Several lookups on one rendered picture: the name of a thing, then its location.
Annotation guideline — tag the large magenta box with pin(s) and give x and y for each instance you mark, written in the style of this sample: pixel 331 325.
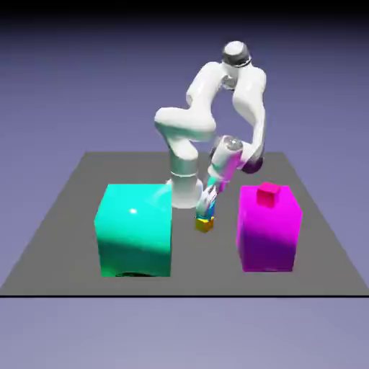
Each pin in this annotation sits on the large magenta box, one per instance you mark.
pixel 268 233

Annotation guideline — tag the small red cube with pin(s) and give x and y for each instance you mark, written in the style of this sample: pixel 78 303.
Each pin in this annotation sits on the small red cube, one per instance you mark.
pixel 268 195

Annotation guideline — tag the small yellow cube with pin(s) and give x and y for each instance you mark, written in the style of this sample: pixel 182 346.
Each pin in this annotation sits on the small yellow cube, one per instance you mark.
pixel 204 224

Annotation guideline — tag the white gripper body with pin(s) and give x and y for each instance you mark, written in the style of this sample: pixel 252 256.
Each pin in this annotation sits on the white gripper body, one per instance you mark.
pixel 206 200

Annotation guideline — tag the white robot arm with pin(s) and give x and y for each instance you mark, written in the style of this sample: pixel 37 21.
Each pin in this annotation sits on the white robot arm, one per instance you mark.
pixel 184 124

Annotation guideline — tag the large cyan box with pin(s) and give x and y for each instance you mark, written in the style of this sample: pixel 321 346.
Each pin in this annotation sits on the large cyan box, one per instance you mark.
pixel 134 230

